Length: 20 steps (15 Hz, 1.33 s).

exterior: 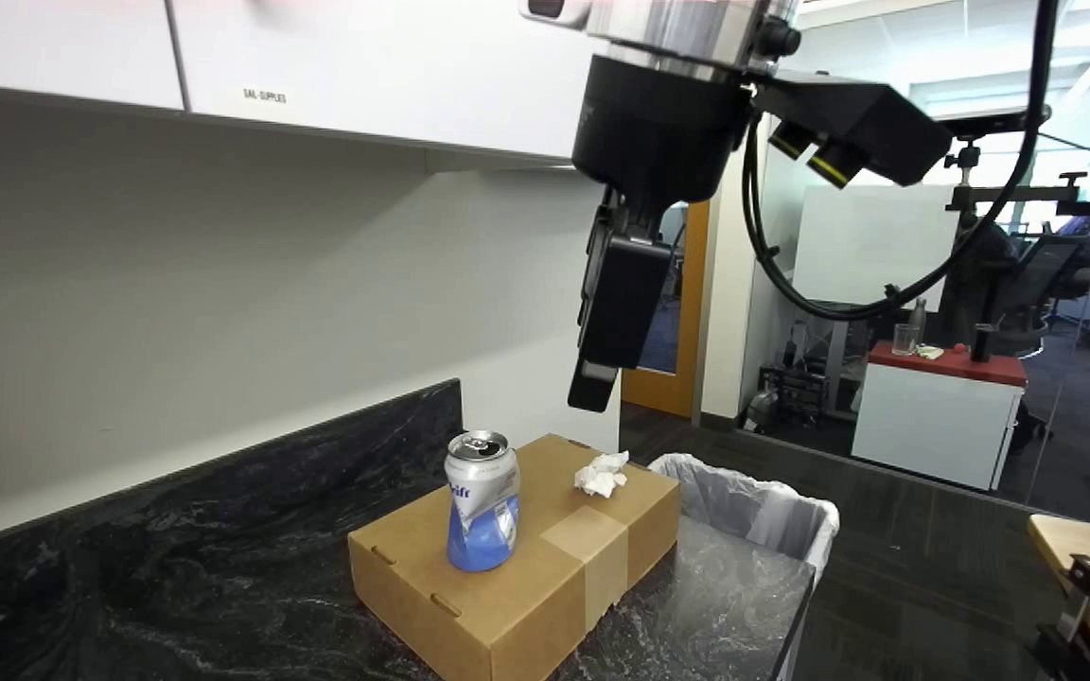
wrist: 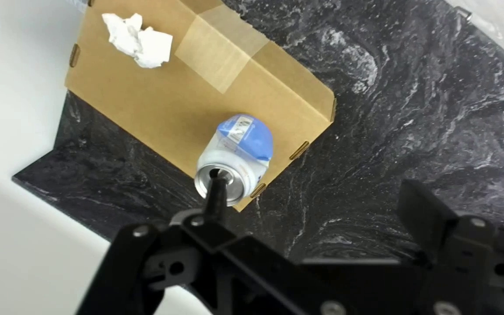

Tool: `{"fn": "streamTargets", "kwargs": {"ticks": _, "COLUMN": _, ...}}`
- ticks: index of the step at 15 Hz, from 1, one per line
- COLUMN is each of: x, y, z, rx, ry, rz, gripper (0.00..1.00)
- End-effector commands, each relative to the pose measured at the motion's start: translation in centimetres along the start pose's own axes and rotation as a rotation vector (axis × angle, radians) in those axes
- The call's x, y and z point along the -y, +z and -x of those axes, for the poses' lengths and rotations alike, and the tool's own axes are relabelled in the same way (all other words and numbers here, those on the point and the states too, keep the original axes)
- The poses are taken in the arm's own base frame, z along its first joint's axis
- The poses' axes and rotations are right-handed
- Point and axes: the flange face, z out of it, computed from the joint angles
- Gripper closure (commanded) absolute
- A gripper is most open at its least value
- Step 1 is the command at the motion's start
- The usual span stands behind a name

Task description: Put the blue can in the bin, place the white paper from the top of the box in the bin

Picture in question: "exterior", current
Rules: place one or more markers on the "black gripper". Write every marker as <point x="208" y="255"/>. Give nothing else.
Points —
<point x="658" y="125"/>

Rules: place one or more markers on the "white paper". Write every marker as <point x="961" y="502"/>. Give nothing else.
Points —
<point x="603" y="477"/>

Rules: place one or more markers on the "blue and silver can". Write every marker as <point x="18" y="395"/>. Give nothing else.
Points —
<point x="483" y="532"/>

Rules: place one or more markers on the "bin with white liner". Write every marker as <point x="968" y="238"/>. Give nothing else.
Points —
<point x="746" y="503"/>

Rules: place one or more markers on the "brown cardboard box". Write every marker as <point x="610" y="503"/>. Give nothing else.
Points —
<point x="532" y="590"/>

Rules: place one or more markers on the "white cabinet with red top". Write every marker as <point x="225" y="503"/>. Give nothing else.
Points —
<point x="936" y="429"/>

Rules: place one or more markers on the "wooden door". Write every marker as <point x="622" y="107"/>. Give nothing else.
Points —
<point x="695" y="325"/>

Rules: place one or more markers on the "white upper cabinet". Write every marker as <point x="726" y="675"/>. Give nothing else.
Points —
<point x="379" y="60"/>

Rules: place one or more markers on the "clear bottle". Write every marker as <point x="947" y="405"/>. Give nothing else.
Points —
<point x="917" y="330"/>

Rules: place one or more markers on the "black office chair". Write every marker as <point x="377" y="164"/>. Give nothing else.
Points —
<point x="1050" y="271"/>

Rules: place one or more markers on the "wooden board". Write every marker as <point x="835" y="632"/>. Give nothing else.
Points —
<point x="1076" y="533"/>

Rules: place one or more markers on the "black camera tripod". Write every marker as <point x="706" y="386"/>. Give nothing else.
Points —
<point x="972" y="342"/>

